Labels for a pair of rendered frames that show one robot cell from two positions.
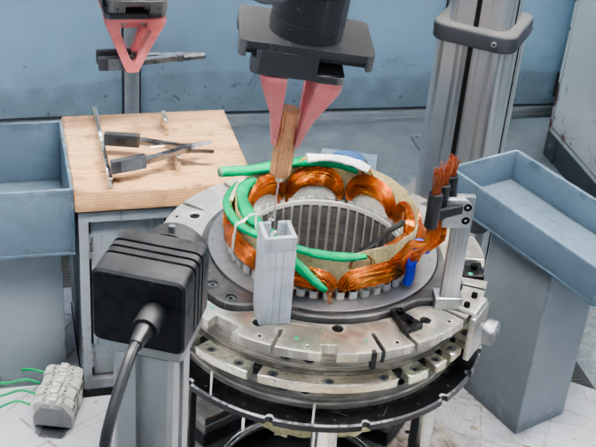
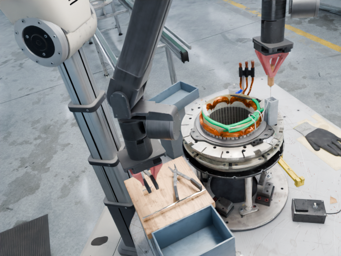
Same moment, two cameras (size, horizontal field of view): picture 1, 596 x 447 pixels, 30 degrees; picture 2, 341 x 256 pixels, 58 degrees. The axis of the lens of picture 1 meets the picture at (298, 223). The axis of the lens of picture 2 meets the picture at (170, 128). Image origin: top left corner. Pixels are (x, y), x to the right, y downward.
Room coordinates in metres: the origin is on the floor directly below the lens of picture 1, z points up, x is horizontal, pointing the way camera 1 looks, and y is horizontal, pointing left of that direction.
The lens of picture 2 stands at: (1.09, 0.73, 1.71)
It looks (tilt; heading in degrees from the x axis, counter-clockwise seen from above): 38 degrees down; 270
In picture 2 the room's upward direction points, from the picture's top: 12 degrees counter-clockwise
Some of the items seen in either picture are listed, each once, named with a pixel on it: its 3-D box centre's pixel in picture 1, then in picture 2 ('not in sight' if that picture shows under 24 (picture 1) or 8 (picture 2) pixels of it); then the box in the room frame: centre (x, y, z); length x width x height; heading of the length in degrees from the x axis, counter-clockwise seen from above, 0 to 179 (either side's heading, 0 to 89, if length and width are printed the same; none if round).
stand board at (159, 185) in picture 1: (154, 157); (167, 193); (1.14, 0.17, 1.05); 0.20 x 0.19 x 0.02; 107
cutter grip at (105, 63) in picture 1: (115, 63); (154, 182); (1.16, 0.22, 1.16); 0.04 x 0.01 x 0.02; 109
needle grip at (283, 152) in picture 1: (285, 142); (270, 75); (0.80, 0.02, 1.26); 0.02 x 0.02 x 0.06
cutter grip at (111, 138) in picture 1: (121, 139); (176, 193); (1.12, 0.21, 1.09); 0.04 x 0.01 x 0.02; 92
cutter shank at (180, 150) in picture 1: (168, 153); (182, 175); (1.09, 0.15, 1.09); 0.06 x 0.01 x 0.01; 132
